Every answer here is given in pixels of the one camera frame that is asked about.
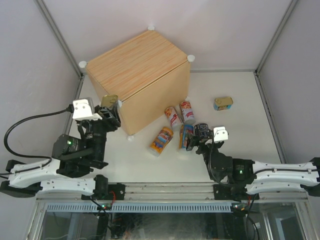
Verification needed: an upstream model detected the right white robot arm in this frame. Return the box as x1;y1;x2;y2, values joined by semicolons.
186;131;320;200

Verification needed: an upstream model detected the left red white can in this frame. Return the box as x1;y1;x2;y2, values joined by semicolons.
164;106;183;131

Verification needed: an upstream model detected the blue vegetable cylindrical can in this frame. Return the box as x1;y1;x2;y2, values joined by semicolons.
178;124;194;153

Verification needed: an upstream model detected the gold rectangular tin can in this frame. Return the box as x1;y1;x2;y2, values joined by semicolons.
100;94;118;109

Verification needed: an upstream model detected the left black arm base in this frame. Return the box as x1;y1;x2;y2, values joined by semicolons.
81;183;126;201

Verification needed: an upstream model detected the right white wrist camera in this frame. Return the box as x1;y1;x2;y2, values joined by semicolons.
213;126;229;143

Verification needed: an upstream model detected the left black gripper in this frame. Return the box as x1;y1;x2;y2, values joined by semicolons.
80;103;121;166

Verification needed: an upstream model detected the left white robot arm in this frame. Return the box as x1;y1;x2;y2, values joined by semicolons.
0;98;121;200

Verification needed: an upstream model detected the red white can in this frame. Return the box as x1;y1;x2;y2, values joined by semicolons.
179;100;196;125
164;106;183;131

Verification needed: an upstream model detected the aluminium rail frame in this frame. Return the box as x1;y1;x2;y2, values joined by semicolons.
36;182;308;202

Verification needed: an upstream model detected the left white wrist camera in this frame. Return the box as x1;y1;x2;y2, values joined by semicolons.
72;97;103;121

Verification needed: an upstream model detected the right red white can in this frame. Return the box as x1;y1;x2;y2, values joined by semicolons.
179;100;196;125

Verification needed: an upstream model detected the left black camera cable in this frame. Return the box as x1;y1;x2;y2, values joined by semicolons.
0;106;76;176

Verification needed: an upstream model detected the blue slotted cable duct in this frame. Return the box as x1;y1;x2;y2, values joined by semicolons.
46;202;232;213

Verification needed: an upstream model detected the dark navy cylindrical can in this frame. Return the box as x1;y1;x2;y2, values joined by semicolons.
194;123;211;142

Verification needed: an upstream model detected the orange yellow cylindrical can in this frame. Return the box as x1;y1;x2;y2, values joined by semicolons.
149;127;174;157

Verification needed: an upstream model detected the wooden cube counter box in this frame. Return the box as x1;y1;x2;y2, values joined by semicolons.
85;30;191;135

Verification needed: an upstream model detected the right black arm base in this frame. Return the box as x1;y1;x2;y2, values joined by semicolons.
213;184;260;202

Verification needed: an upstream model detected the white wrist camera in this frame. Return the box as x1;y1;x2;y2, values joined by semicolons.
72;97;103;121
213;126;229;143

